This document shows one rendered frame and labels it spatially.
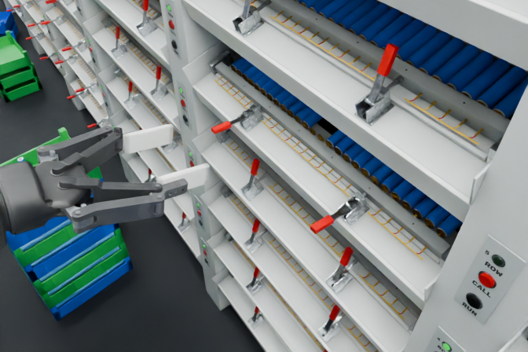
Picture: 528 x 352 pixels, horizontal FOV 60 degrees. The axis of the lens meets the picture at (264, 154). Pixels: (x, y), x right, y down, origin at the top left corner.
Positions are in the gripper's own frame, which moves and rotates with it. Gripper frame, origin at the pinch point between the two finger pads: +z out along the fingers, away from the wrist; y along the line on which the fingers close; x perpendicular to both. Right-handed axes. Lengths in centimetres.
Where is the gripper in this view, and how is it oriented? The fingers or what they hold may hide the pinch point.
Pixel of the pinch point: (172, 156)
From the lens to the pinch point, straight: 61.1
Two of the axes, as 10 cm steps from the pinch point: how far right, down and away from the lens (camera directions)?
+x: 1.7, -8.0, -5.7
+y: 5.9, 5.5, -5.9
